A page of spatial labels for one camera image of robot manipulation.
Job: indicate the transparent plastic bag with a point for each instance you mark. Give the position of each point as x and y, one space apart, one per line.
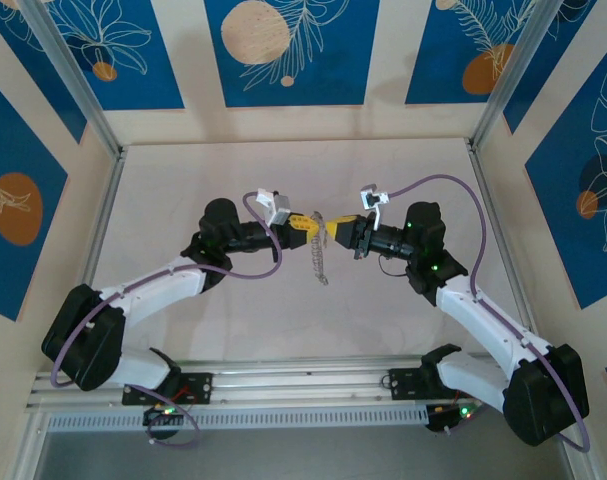
320 255

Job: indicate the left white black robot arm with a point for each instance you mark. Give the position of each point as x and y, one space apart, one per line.
163 292

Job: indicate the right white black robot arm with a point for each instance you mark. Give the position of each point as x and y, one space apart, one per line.
475 325

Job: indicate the small controller circuit board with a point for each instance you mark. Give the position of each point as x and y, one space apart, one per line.
440 417
158 415

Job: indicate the aluminium side rail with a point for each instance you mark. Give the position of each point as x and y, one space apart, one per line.
493 210
104 210

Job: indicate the long aluminium base rail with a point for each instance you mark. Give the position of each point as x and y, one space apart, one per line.
308 385

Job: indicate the aluminium frame post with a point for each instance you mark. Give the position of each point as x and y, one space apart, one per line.
81 85
509 75

